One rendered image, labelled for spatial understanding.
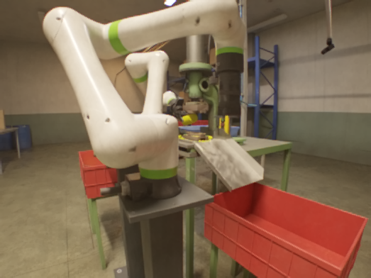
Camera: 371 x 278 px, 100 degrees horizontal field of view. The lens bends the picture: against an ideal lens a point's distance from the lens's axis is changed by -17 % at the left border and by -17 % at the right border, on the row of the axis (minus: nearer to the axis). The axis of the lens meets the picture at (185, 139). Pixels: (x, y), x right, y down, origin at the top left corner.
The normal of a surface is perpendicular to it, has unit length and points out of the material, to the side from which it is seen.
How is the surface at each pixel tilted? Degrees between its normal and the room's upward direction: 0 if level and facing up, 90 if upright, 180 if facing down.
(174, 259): 90
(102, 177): 90
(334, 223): 90
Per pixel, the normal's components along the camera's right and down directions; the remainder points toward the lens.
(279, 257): -0.83, 0.07
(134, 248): 0.47, 0.11
